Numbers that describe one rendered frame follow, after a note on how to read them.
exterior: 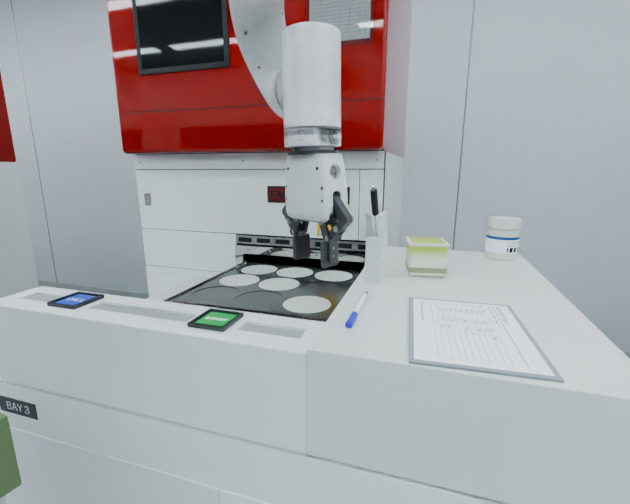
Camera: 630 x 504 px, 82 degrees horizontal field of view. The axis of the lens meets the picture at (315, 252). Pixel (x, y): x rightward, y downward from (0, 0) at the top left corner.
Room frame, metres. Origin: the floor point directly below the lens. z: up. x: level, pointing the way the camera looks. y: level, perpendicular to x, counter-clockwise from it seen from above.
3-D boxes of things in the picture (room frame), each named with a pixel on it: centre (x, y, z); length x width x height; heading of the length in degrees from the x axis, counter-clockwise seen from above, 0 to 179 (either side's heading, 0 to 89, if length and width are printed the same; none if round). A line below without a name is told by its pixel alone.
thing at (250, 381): (0.51, 0.26, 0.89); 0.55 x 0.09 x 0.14; 72
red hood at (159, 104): (1.41, 0.11, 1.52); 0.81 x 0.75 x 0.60; 72
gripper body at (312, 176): (0.56, 0.00, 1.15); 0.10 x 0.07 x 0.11; 41
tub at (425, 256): (0.71, -0.22, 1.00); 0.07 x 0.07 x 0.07; 81
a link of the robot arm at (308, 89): (0.56, 0.01, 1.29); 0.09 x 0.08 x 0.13; 25
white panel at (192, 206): (1.11, 0.20, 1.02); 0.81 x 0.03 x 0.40; 72
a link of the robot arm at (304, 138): (0.56, 0.00, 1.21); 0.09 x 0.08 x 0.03; 41
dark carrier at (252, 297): (0.84, 0.09, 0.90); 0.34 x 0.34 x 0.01; 72
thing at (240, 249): (1.05, 0.04, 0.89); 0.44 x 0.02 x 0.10; 72
